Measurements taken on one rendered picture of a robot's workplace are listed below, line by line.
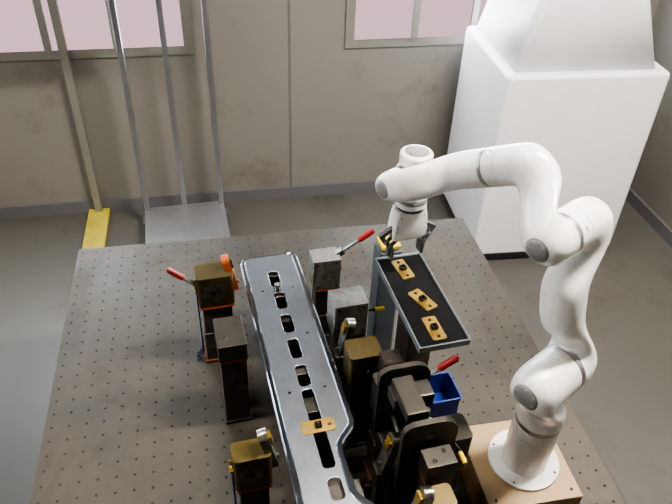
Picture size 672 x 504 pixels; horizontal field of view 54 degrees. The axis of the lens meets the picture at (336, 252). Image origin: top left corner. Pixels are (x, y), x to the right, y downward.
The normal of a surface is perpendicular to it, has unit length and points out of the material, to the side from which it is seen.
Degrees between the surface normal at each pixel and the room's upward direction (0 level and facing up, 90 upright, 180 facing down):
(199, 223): 0
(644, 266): 0
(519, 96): 90
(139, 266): 0
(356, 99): 90
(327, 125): 90
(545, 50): 90
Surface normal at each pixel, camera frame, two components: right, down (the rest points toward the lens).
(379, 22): 0.18, 0.61
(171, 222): 0.04, -0.79
